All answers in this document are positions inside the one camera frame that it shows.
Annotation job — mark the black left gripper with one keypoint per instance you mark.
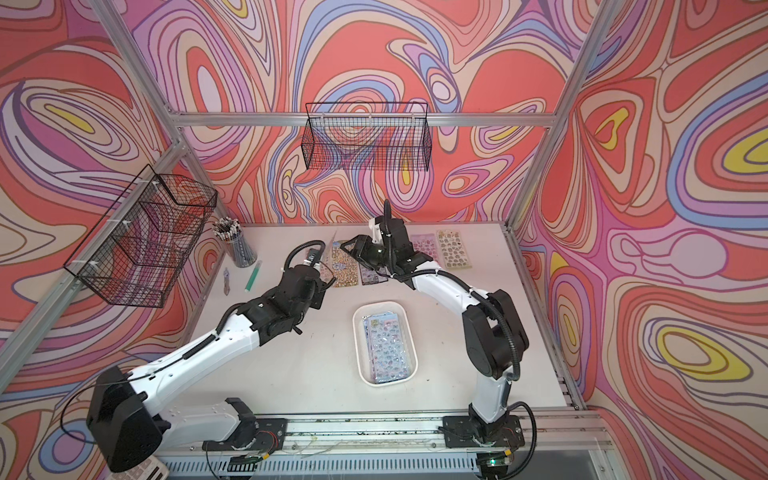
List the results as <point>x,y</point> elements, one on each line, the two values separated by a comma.
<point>321,293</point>

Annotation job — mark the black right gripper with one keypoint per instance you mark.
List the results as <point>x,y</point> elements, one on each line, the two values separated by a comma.
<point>361,249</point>

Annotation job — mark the dark bonbon drop sticker sheet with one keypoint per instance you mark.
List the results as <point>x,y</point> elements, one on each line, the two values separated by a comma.
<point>371,277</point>

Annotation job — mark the purple pink sticker sheet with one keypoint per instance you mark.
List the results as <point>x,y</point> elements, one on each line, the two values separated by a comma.
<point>427,244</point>

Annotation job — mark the green panda sticker sheet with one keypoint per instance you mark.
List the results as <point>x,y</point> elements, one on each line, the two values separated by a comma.
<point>344,267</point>

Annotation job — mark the green beige sticker sheet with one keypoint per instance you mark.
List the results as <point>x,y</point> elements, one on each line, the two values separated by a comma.
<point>452,250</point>

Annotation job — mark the white plastic storage box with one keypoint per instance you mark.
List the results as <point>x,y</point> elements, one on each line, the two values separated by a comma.
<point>361,349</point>

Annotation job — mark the light blue sticker sheet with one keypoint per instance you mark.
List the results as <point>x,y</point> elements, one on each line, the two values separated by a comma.
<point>388,356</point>

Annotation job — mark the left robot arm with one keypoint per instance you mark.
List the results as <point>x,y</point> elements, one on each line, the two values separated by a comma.
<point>130,416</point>

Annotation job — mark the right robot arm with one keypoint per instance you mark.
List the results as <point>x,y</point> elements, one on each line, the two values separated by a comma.
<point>495,339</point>

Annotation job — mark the green marker pen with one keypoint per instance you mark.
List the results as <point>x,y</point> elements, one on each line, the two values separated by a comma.
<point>253,276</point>

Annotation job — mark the blue grey pen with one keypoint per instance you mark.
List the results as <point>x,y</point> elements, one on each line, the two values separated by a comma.
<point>226,282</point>

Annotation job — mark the mesh pen cup with pens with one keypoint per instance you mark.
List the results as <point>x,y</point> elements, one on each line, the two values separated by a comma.
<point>230,232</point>

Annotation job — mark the white keypad device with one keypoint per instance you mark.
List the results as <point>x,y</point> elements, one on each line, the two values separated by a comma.
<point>150,469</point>

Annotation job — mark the black wire basket back wall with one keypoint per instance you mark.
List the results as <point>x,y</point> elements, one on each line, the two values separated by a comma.
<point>367,135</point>

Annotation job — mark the black wire basket wall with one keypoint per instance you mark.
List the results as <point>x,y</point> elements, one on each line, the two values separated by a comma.
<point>162,216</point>
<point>367,135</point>

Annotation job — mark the black wire basket left wall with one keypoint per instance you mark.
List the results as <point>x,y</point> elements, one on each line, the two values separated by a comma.
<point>162,216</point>

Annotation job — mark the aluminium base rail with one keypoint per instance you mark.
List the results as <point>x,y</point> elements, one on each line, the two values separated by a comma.
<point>568,444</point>

